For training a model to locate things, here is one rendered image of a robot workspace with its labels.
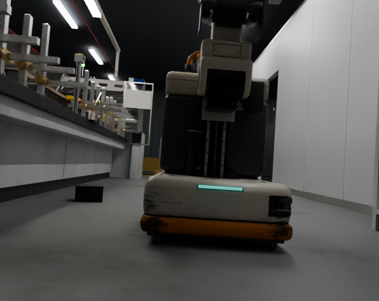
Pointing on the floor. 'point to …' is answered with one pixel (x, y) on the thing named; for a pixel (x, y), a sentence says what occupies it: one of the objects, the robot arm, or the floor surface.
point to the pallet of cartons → (152, 165)
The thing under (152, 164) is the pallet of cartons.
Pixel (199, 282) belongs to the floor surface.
